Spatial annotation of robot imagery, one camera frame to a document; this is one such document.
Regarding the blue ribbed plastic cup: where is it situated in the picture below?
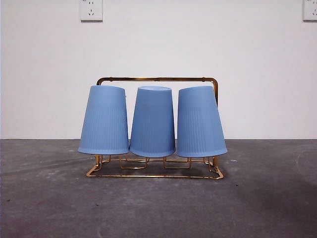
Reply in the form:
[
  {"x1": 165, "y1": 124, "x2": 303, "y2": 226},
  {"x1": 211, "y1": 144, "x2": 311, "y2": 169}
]
[
  {"x1": 129, "y1": 86, "x2": 177, "y2": 158},
  {"x1": 77, "y1": 85, "x2": 130, "y2": 155},
  {"x1": 176, "y1": 85, "x2": 228, "y2": 158}
]

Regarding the white wall power socket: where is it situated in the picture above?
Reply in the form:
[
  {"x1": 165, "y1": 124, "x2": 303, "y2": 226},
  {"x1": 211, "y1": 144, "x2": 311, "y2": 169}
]
[
  {"x1": 302, "y1": 0, "x2": 317, "y2": 22},
  {"x1": 79, "y1": 0, "x2": 104, "y2": 22}
]

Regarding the gold wire cup holder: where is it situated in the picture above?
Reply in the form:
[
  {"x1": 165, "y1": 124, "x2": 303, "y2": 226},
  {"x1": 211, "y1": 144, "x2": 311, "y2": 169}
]
[{"x1": 86, "y1": 76, "x2": 224, "y2": 179}]

